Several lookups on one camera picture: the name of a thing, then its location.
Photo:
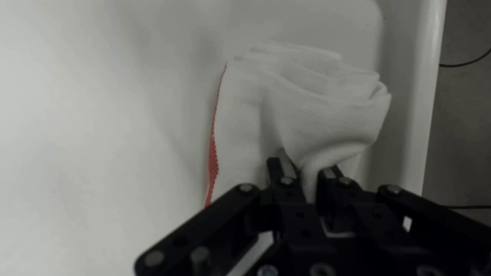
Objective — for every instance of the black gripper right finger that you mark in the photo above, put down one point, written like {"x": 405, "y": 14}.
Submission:
{"x": 353, "y": 215}

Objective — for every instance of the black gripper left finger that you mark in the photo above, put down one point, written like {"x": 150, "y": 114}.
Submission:
{"x": 284, "y": 204}

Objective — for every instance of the white towel with red stripe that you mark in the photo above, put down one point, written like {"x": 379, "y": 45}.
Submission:
{"x": 296, "y": 108}

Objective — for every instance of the large white plastic tray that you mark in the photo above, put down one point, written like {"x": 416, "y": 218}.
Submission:
{"x": 101, "y": 128}

